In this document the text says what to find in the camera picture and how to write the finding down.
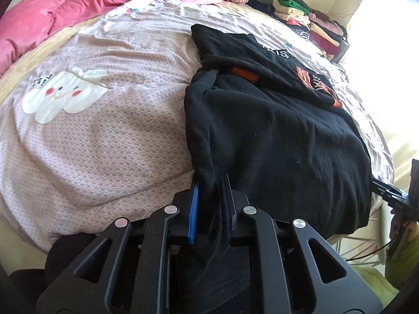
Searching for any person's right hand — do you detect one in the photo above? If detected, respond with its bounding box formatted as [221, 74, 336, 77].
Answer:
[389, 209, 410, 240]

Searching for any stack of folded clothes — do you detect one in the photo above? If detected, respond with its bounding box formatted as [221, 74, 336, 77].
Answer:
[246, 0, 351, 65]

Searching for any black long-sleeve shirt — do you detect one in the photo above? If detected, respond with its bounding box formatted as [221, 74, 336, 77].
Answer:
[183, 23, 374, 314]

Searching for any lilac patterned bed sheet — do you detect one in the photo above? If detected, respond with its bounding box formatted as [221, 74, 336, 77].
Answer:
[1, 0, 394, 250]

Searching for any green clothing of person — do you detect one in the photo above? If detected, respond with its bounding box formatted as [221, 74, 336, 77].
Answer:
[352, 220, 418, 307]

